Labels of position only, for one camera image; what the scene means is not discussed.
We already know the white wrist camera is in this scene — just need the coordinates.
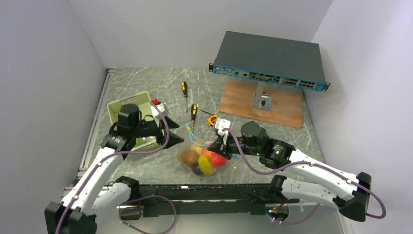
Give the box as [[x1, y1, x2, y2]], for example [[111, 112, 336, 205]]
[[151, 98, 169, 120], [213, 117, 231, 136]]

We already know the clear zip top bag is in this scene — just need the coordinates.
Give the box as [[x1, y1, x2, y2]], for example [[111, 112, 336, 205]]
[[177, 123, 241, 176]]

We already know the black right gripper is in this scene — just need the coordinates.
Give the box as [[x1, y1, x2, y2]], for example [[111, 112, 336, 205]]
[[207, 130, 261, 160]]

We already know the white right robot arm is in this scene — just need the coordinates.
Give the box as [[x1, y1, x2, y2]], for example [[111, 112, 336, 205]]
[[208, 118, 372, 222]]

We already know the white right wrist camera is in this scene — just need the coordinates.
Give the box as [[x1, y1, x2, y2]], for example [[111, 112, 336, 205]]
[[213, 117, 231, 136]]

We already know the lower yellow black screwdriver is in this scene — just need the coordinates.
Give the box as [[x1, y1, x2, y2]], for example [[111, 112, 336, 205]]
[[190, 104, 198, 133]]

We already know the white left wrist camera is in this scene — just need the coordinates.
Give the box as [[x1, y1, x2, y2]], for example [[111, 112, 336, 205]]
[[151, 98, 169, 120]]

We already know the yellow starfruit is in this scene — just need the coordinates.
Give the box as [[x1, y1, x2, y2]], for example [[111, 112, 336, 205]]
[[197, 155, 215, 175]]

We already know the green plastic basket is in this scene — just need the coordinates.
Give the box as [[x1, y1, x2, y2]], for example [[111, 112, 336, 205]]
[[107, 91, 158, 152]]

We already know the upper yellow black screwdriver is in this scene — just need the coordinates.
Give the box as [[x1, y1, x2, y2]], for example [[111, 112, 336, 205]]
[[181, 81, 188, 112]]

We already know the yellow lemon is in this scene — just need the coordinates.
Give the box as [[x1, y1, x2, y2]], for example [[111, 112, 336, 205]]
[[190, 144, 203, 154]]

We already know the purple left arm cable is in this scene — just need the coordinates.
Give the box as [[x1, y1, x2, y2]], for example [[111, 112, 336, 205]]
[[55, 103, 171, 234]]

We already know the yellow tape measure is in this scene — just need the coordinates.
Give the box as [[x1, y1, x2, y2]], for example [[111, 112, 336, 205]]
[[207, 115, 218, 126]]

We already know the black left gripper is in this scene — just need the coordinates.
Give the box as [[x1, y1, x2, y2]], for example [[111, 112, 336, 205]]
[[132, 116, 184, 149]]

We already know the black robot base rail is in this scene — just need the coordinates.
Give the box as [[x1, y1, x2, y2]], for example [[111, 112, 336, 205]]
[[122, 183, 299, 217]]

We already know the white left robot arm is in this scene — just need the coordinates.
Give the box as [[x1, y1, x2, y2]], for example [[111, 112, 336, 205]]
[[44, 100, 184, 234]]

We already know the metal switch stand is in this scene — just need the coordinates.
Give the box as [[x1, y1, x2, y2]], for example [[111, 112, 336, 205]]
[[252, 81, 272, 112]]

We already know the dark purple mangosteen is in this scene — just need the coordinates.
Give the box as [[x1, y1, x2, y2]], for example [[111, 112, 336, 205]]
[[191, 163, 204, 176]]

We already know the red apple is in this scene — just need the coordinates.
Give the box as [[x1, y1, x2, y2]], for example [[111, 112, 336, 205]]
[[211, 153, 227, 167]]

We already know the yellow black screwdriver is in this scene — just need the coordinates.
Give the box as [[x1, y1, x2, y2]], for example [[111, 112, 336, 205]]
[[190, 104, 198, 133], [181, 81, 188, 112]]

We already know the teal network switch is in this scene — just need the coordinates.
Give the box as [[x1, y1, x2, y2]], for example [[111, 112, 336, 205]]
[[208, 31, 330, 91]]

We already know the brown kiwi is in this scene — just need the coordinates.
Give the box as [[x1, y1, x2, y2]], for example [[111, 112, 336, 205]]
[[178, 150, 199, 166]]

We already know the wooden board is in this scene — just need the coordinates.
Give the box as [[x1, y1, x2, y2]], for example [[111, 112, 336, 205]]
[[219, 80, 303, 129]]

